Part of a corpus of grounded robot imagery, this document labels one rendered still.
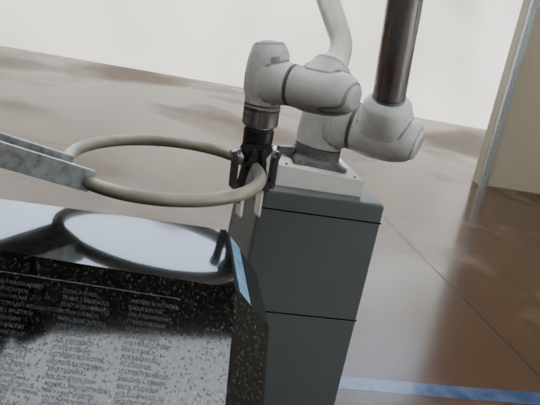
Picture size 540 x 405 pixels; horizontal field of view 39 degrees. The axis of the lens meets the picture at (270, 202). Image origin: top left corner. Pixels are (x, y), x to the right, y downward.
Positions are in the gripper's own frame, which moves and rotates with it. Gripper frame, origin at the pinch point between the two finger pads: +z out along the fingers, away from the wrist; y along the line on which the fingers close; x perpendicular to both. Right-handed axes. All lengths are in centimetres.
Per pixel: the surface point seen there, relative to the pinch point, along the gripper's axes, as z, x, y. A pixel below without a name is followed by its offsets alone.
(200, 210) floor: 93, -240, -76
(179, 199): -9.9, 23.7, 26.8
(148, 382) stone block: 12, 56, 40
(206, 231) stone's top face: 0.3, 16.8, 17.4
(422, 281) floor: 100, -142, -173
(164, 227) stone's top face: -0.4, 16.0, 27.1
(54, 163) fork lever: -14, 13, 51
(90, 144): -10.3, -16.2, 37.9
